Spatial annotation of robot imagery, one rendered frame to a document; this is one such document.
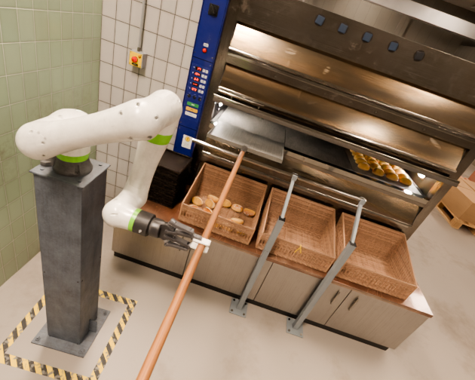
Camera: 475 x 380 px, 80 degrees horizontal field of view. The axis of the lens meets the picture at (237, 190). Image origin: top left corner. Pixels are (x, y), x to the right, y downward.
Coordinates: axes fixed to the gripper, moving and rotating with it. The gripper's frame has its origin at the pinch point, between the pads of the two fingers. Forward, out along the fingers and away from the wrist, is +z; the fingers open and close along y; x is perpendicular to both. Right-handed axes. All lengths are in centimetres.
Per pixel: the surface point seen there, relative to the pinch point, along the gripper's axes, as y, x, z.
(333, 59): -70, -130, 35
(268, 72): -50, -127, -2
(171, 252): 87, -72, -25
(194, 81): -27, -123, -50
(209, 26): -63, -123, -48
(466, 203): 72, -384, 369
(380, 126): -41, -130, 85
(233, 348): 117, -36, 42
